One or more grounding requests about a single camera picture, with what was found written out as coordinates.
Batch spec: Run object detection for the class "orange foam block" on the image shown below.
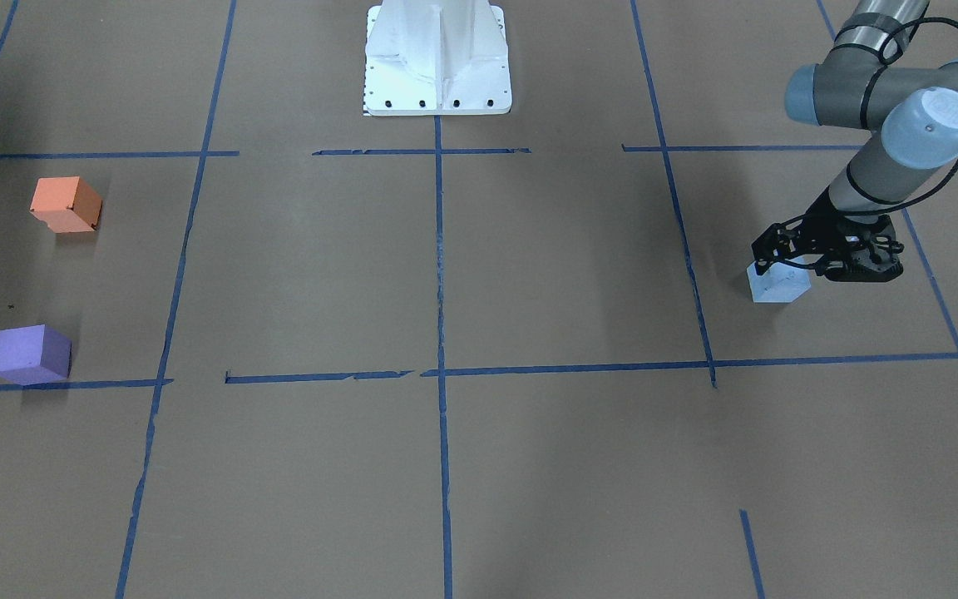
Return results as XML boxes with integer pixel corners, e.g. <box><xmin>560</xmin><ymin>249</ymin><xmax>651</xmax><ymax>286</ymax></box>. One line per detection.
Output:
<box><xmin>29</xmin><ymin>176</ymin><xmax>103</xmax><ymax>234</ymax></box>

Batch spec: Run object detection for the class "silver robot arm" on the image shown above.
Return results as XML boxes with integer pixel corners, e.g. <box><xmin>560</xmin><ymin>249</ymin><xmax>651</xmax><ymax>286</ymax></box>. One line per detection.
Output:
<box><xmin>753</xmin><ymin>1</ymin><xmax>958</xmax><ymax>283</ymax></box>

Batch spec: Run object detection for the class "white pedestal column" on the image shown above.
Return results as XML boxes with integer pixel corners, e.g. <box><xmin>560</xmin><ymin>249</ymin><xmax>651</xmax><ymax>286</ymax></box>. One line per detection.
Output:
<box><xmin>363</xmin><ymin>1</ymin><xmax>513</xmax><ymax>117</ymax></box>

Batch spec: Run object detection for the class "purple foam block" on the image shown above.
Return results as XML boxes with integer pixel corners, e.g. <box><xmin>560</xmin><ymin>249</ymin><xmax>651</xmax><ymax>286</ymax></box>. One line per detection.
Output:
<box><xmin>0</xmin><ymin>324</ymin><xmax>72</xmax><ymax>386</ymax></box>

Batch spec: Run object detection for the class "light blue foam block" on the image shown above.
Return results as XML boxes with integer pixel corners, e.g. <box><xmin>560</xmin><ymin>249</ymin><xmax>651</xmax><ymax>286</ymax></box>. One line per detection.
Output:
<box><xmin>746</xmin><ymin>257</ymin><xmax>812</xmax><ymax>304</ymax></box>

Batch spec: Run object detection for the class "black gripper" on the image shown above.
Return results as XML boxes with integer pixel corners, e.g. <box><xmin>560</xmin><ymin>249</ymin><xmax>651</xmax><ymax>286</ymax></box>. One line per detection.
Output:
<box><xmin>803</xmin><ymin>189</ymin><xmax>904</xmax><ymax>283</ymax></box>

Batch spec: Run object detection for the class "black camera cable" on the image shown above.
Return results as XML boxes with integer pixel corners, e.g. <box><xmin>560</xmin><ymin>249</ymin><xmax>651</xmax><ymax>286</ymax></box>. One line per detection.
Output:
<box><xmin>845</xmin><ymin>17</ymin><xmax>958</xmax><ymax>219</ymax></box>

